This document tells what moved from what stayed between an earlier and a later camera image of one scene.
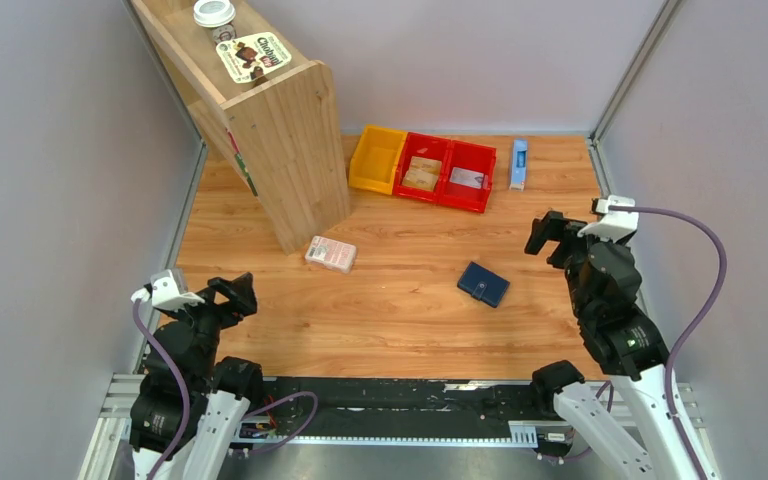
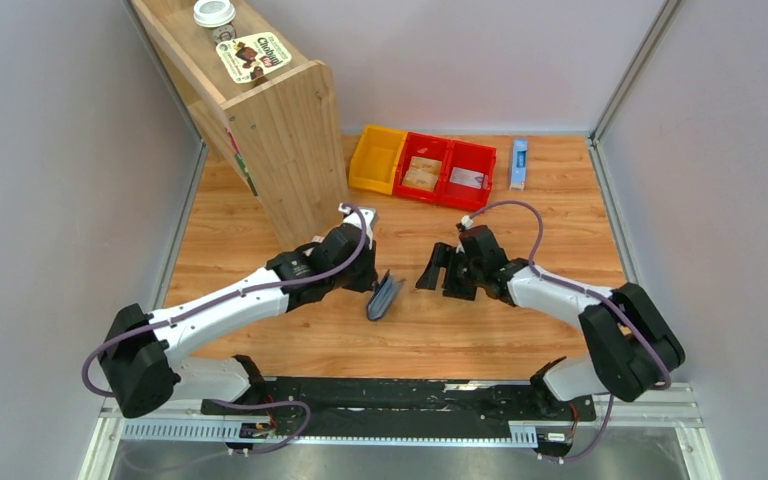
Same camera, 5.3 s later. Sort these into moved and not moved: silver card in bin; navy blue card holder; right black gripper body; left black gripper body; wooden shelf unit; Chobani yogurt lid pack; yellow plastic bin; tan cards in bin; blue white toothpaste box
Moved: right black gripper body; navy blue card holder; left black gripper body
Not moved: tan cards in bin; Chobani yogurt lid pack; yellow plastic bin; blue white toothpaste box; silver card in bin; wooden shelf unit
